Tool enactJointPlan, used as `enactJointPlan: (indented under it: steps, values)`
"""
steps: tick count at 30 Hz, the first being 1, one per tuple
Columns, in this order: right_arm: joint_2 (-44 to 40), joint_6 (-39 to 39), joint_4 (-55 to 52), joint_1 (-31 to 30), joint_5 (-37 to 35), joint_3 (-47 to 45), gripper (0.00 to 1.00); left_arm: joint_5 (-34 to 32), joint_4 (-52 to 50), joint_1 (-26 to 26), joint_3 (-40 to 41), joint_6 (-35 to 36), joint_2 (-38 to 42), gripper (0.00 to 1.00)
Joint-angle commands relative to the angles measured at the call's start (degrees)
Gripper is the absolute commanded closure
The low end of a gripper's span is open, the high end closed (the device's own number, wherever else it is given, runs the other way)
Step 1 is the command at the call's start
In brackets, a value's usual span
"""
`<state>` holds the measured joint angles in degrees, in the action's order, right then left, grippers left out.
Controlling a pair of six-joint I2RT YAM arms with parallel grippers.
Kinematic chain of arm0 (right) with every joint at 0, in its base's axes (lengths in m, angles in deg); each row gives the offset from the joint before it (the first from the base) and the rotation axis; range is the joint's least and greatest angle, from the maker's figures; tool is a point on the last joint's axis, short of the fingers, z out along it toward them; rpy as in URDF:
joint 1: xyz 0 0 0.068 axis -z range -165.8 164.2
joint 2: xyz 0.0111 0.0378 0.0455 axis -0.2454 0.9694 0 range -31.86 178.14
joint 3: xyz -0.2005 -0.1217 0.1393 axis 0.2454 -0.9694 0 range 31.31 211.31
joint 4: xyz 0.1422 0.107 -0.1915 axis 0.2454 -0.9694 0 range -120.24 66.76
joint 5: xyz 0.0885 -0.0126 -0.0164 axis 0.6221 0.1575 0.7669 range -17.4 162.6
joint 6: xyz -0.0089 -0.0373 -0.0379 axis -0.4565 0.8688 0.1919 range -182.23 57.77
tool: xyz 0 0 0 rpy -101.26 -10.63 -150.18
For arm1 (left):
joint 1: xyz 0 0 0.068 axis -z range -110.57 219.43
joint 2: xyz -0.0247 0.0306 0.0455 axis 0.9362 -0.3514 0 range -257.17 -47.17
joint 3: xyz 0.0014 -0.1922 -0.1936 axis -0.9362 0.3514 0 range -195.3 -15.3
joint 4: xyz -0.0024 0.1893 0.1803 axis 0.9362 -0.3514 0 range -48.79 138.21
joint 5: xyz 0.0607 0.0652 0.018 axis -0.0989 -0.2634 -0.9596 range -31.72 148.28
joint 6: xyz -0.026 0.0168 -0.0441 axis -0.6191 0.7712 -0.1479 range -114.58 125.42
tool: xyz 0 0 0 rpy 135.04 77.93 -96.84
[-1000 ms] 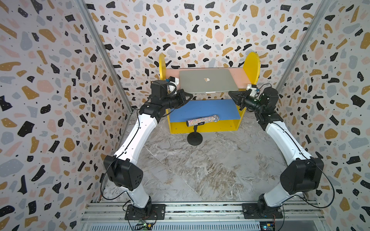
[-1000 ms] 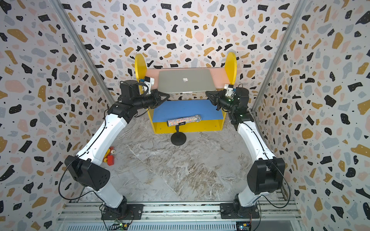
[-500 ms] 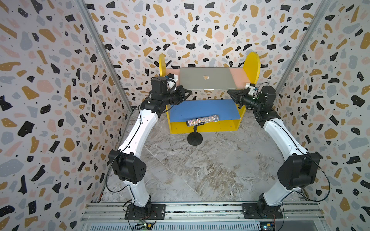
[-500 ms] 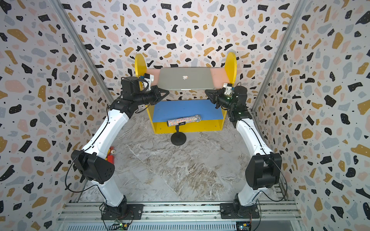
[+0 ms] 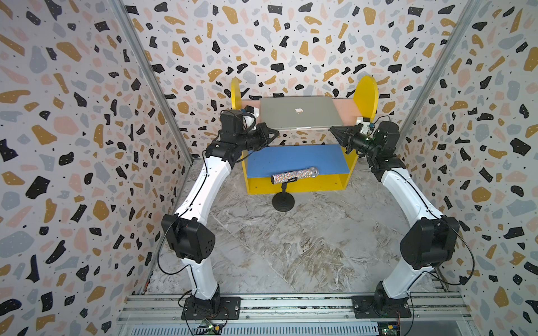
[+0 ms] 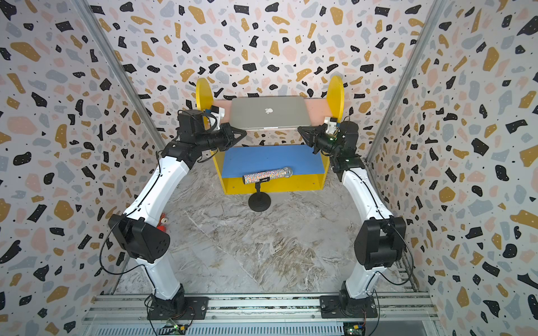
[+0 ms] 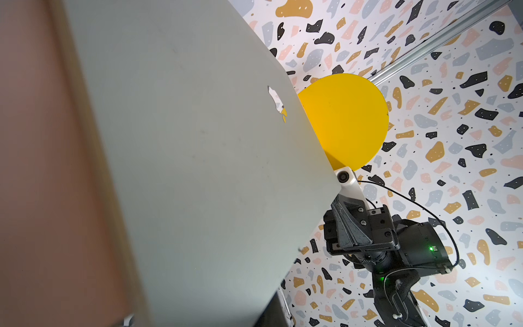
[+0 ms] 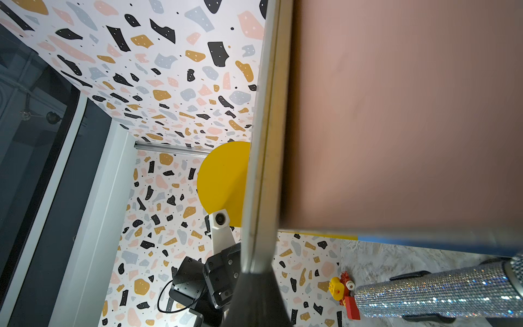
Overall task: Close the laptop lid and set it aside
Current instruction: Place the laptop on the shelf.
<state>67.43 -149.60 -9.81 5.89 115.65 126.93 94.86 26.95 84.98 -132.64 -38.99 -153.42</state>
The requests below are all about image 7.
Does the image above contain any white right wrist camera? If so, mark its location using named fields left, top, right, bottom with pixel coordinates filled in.
left=335, top=167, right=371, bottom=210

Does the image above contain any silver laptop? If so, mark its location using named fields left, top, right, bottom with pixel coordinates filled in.
left=63, top=1, right=340, bottom=326

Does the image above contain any aluminium corner frame post right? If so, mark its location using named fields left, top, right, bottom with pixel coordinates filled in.
left=368, top=0, right=512, bottom=86

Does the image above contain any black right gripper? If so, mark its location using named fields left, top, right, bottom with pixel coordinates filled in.
left=324, top=195, right=453, bottom=274

